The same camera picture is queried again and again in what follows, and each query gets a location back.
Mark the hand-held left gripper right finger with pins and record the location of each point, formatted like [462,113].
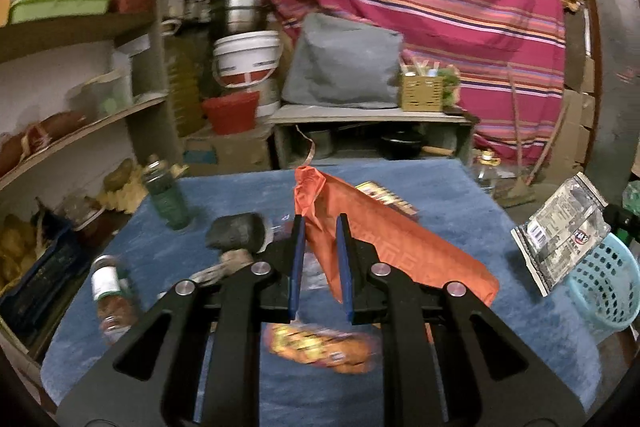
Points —
[345,267]

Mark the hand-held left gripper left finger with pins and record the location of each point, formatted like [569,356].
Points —
[297,267]

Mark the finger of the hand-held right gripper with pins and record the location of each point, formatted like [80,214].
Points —
[621,217]

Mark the orange patterned packet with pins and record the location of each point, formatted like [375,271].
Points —
[400,252]

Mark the brown paper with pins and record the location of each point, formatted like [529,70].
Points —
[235,263]

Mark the silver snack wrapper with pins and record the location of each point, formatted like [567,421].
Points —
[555,232]

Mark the light blue plastic basket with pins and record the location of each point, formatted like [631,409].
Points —
[605,287]

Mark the green plastic bag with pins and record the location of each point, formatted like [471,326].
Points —
[632,194]

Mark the yellow-orange snack bag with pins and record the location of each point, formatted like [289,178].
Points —
[320,349]

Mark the stack of cardboard boxes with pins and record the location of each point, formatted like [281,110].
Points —
[579,122]

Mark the cardboard box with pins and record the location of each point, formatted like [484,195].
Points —
[235,152]

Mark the black frying pan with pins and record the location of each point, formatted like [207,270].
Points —
[400,146]

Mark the blue table cloth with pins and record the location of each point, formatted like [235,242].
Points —
[475,217]

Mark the clear oil bottle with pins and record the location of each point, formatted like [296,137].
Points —
[486,177]

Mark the green plastic bottle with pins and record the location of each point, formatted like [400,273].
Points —
[167,197]

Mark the low wooden bench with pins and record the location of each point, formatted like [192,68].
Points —
[370,113]

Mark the grey metal door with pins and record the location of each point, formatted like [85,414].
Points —
[607,57]

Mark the red plastic tub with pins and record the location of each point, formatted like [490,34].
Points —
[231,113]

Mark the white-labelled sauce bottle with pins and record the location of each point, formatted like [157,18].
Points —
[111,292]

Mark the tan woven box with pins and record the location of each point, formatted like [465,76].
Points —
[421,94]

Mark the grey cushion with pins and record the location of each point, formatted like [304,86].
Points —
[342,62]

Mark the green leafy plant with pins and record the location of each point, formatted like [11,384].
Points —
[451,84]

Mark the white plastic bucket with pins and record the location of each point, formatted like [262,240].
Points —
[247,57]

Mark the wooden shelf unit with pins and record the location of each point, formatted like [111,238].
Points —
[147,72]

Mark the dark blue crate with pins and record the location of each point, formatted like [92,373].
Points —
[40,277]

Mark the metal pot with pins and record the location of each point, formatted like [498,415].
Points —
[235,14]

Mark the green plastic tray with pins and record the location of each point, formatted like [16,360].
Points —
[60,7]

